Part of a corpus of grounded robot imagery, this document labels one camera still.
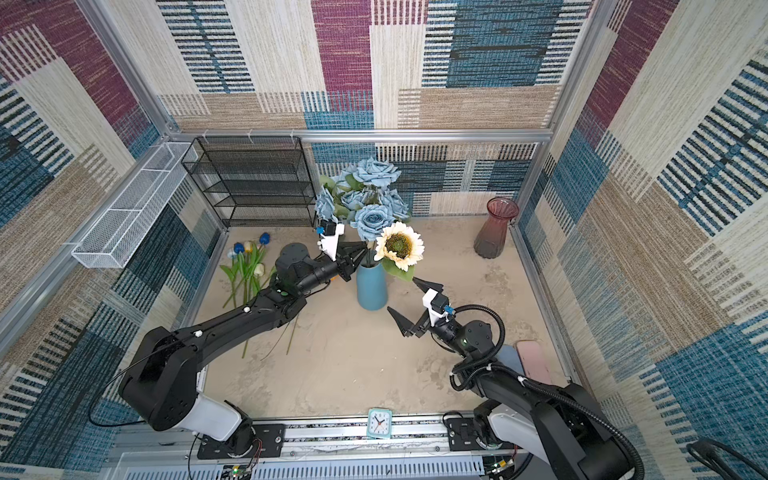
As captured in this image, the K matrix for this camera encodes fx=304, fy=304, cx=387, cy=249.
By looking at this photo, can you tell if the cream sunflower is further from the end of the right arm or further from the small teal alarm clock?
the small teal alarm clock

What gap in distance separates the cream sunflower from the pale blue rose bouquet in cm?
1

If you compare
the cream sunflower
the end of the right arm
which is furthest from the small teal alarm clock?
the cream sunflower

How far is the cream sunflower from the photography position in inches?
23.8

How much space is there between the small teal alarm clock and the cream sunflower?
39 cm

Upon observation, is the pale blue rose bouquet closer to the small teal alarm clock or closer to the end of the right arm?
the end of the right arm

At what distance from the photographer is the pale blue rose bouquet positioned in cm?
63

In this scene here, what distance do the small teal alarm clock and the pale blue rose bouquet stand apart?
16.9 inches

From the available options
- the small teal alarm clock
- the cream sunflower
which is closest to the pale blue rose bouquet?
the cream sunflower

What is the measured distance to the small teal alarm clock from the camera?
0.75 metres
